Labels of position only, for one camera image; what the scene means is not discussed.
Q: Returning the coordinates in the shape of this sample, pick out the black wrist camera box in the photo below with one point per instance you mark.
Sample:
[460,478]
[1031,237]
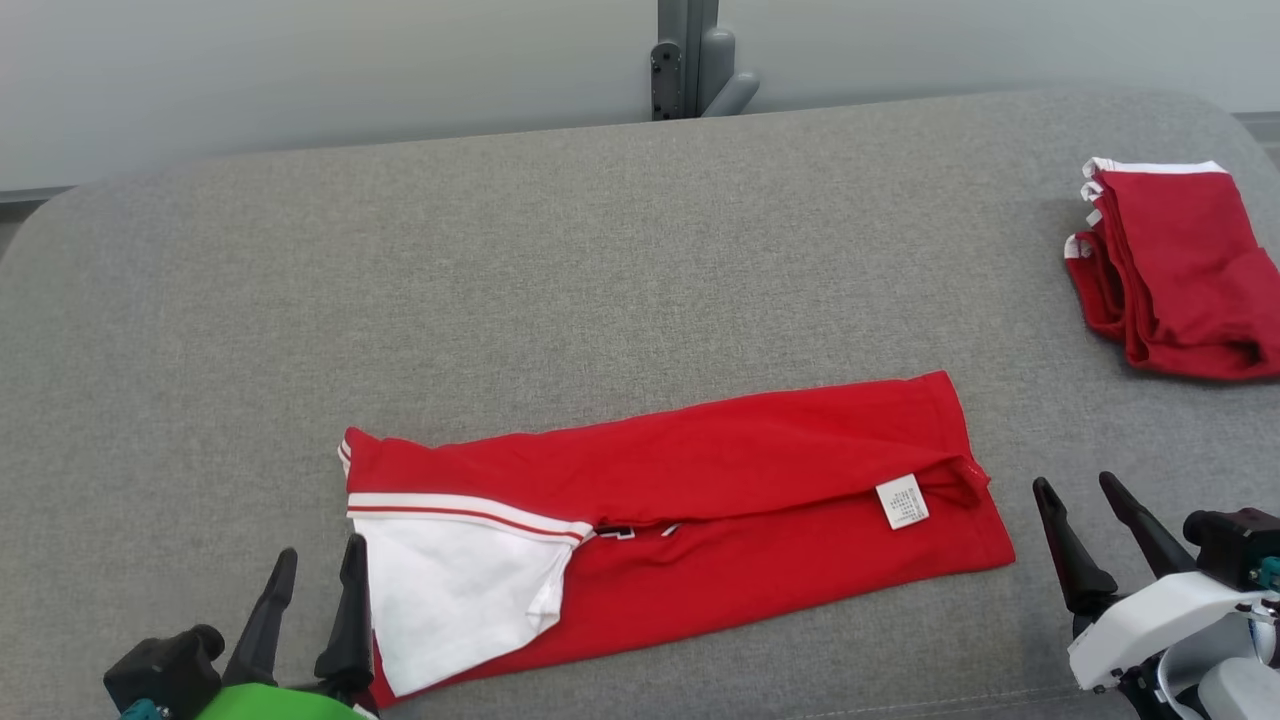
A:
[1235,545]
[160,670]

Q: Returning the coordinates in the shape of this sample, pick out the red white Bulls jersey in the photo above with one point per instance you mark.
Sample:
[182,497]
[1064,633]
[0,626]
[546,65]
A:
[1180,270]
[750,460]

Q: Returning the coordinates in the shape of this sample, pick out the grey metal post bracket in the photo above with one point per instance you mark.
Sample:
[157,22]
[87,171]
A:
[685,40]

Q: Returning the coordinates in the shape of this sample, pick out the grey rounded post bracket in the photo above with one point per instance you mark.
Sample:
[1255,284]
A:
[720,80]

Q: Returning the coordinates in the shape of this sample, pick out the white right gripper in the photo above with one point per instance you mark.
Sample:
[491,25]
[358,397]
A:
[1150,625]

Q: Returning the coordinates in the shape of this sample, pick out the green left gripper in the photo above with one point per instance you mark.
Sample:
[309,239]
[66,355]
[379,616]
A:
[280,705]

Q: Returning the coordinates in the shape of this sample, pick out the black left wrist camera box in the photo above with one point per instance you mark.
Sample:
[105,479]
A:
[160,670]

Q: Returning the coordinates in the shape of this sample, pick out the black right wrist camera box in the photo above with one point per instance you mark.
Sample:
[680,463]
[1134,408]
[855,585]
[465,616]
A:
[1235,545]

